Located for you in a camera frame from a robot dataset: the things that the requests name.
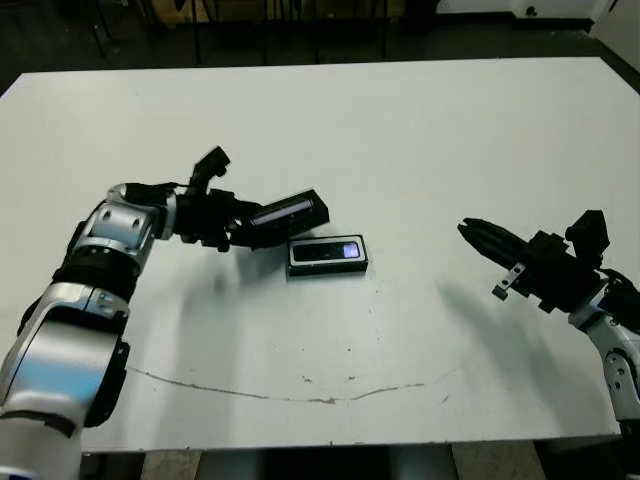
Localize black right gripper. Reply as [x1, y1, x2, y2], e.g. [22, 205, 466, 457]
[457, 217, 609, 315]

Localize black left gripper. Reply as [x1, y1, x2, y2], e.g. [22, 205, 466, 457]
[173, 187, 282, 254]

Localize black box lid glossy strip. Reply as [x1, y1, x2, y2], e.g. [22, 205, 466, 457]
[248, 188, 331, 250]

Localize black box base white-lined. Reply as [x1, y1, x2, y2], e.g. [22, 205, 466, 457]
[286, 233, 372, 279]

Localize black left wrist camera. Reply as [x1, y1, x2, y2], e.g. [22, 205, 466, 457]
[188, 145, 233, 191]

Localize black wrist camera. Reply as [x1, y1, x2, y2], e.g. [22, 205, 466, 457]
[564, 209, 612, 266]
[188, 145, 233, 191]

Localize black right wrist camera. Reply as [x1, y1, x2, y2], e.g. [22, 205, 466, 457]
[564, 209, 612, 266]

